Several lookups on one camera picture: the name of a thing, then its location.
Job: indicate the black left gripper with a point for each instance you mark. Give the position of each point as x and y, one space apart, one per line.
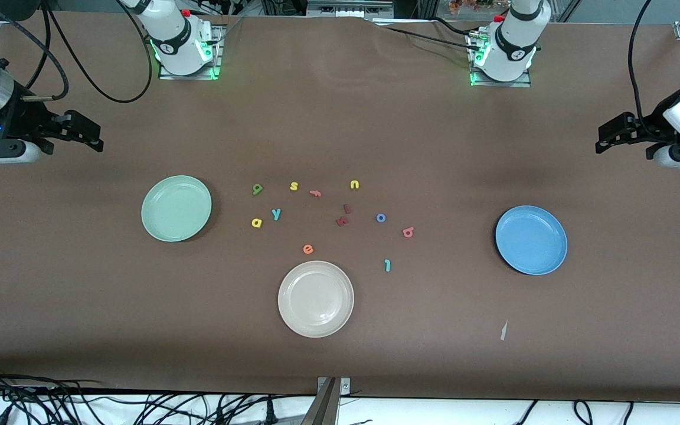
650 125

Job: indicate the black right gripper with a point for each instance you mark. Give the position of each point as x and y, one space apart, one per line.
21 115

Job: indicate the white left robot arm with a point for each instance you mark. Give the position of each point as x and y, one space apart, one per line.
514 41

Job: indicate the mint green plate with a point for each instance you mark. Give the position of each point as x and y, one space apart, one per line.
176 208

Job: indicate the blue plate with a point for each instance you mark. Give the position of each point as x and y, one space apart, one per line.
531 240

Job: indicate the orange artificial flowers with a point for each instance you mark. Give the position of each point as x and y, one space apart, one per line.
476 5

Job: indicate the white tape scrap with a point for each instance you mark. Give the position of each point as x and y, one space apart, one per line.
503 330

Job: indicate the beige plate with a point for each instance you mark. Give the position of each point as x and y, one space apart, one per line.
316 298

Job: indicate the dark equipment rack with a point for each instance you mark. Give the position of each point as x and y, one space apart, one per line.
340 7

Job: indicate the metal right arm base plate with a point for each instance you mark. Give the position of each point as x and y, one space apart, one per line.
166 74

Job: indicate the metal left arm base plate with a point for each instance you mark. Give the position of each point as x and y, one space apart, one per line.
523 84

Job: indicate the silver table edge bracket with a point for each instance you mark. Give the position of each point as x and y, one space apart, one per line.
345 386

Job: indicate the grey camera pole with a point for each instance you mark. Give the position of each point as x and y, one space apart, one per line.
323 407

